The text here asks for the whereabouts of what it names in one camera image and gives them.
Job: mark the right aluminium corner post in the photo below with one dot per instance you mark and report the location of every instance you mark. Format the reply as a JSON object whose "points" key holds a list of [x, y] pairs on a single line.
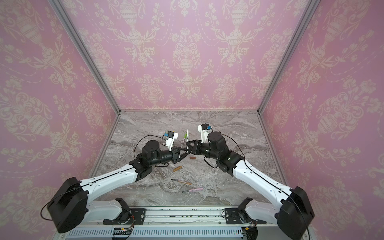
{"points": [[290, 50]]}

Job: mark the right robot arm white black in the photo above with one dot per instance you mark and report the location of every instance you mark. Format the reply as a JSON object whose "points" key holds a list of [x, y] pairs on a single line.
{"points": [[292, 209]]}

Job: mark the aluminium corner post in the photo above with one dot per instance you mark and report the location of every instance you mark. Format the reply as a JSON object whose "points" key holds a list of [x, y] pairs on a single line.
{"points": [[75, 36], [290, 50]]}

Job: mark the tan brown pen cap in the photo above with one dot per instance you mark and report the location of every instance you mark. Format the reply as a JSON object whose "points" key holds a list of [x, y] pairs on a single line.
{"points": [[177, 168]]}

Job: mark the pink fountain pen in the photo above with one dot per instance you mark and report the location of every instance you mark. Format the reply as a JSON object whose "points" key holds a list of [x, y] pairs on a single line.
{"points": [[193, 190]]}

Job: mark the left aluminium corner post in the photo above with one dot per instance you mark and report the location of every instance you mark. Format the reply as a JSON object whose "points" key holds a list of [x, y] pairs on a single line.
{"points": [[75, 36]]}

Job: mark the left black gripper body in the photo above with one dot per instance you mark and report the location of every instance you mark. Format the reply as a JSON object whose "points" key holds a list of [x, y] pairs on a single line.
{"points": [[165, 156]]}

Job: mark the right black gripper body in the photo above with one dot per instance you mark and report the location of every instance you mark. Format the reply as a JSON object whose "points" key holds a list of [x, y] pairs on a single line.
{"points": [[196, 147]]}

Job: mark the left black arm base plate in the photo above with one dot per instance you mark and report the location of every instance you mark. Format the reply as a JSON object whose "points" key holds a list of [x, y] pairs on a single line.
{"points": [[134, 216]]}

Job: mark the white green marker pen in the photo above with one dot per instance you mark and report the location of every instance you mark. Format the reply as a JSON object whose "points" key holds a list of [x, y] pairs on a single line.
{"points": [[183, 143]]}

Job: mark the aluminium front rail frame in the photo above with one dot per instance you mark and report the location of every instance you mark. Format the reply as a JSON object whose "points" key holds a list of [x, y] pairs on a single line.
{"points": [[206, 216]]}

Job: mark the white marker bright green cap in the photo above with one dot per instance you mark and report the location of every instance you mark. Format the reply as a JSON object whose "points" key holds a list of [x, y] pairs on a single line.
{"points": [[187, 135]]}

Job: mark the white vented cable duct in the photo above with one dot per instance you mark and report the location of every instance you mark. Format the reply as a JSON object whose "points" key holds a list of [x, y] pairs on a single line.
{"points": [[156, 233]]}

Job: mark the brown fountain pen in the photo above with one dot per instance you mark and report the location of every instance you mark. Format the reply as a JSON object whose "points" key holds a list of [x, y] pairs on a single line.
{"points": [[181, 181]]}

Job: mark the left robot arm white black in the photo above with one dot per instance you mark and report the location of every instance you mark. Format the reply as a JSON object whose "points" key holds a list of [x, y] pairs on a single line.
{"points": [[74, 201]]}

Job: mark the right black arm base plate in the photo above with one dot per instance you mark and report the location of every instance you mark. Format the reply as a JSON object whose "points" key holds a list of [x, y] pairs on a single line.
{"points": [[234, 216]]}

